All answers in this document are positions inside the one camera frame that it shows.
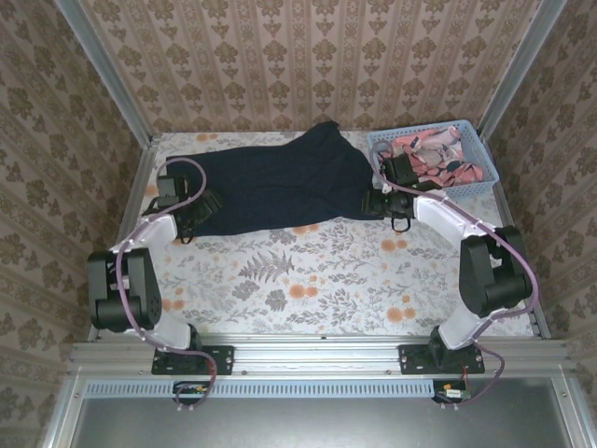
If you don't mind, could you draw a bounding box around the pink patterned garment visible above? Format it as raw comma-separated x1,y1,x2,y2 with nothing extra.
377,125,486,188

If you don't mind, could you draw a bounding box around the dark navy shirt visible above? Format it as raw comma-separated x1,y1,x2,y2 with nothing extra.
188,119,391,238

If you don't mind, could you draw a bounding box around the light blue perforated plastic basket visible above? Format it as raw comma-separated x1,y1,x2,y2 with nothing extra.
367,119,500,201

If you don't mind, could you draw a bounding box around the grey metal sheet panel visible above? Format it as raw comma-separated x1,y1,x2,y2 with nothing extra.
41,377,597,448

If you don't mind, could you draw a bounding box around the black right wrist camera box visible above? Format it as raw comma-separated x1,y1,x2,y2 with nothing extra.
378,156,420,187

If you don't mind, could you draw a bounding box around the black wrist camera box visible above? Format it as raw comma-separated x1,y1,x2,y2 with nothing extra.
147,173,190,215
378,156,420,187

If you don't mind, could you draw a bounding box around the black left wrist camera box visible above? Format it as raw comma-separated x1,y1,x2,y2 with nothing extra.
147,173,190,215

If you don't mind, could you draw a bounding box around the aluminium left table side rail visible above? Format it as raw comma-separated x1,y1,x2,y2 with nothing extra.
88,139,158,342

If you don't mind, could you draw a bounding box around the aluminium table side rail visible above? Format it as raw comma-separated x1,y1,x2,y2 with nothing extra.
484,134,551,340
88,139,158,342

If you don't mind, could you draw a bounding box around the aluminium right table side rail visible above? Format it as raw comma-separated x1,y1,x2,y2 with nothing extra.
484,134,551,340

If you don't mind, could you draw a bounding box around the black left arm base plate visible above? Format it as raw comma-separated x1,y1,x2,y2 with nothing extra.
151,344,234,375

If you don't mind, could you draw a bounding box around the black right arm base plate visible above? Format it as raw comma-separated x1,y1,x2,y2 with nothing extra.
398,343,486,375

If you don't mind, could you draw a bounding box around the aluminium left frame post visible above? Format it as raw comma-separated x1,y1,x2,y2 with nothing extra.
53,0,155,146

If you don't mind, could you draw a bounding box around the aluminium frame post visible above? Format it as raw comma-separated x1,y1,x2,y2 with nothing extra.
478,0,568,139
53,0,155,146

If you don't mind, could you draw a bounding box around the aluminium mounting rail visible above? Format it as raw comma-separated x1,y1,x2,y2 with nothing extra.
69,333,570,374

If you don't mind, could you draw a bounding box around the aluminium right frame post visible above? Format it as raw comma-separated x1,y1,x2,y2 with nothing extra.
478,0,568,139

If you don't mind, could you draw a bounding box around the light blue slotted cable duct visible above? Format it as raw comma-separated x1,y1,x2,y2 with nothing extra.
86,378,467,399

